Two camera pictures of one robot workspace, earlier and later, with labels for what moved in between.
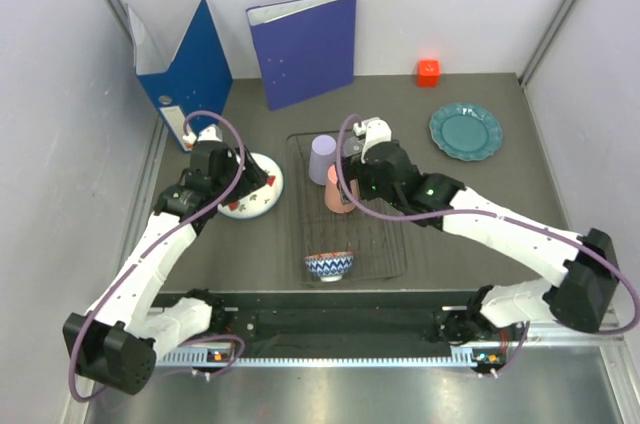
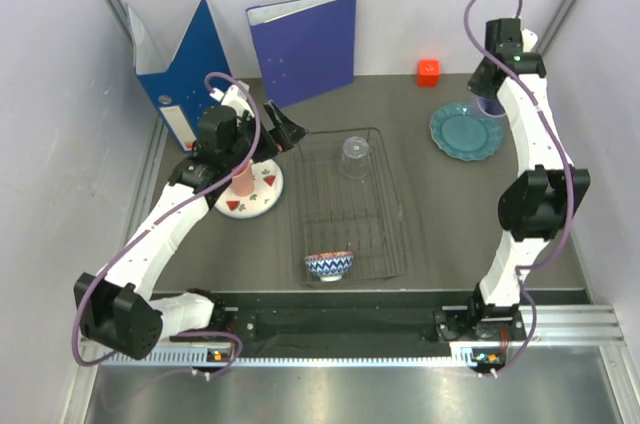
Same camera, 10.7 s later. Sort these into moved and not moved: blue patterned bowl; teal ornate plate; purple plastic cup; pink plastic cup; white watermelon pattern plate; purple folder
Moved: pink plastic cup; purple plastic cup
Not moved: white watermelon pattern plate; blue patterned bowl; teal ornate plate; purple folder
